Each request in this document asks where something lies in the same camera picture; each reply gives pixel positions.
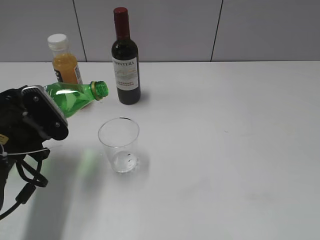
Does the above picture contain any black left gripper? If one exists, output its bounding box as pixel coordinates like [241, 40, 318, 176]
[0, 85, 69, 206]

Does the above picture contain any green sprite bottle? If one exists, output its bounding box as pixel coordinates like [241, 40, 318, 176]
[44, 81, 109, 118]

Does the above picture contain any transparent plastic cup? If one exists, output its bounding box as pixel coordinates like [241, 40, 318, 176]
[97, 116, 140, 173]

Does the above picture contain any orange juice bottle white cap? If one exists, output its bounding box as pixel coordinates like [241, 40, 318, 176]
[47, 33, 83, 84]

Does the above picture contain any white zip tie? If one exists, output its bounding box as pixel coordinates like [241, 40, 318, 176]
[0, 144, 62, 157]

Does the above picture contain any dark red wine bottle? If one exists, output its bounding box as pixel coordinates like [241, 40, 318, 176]
[111, 7, 141, 105]

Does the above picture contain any black cable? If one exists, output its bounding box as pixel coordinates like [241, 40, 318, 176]
[0, 156, 50, 221]

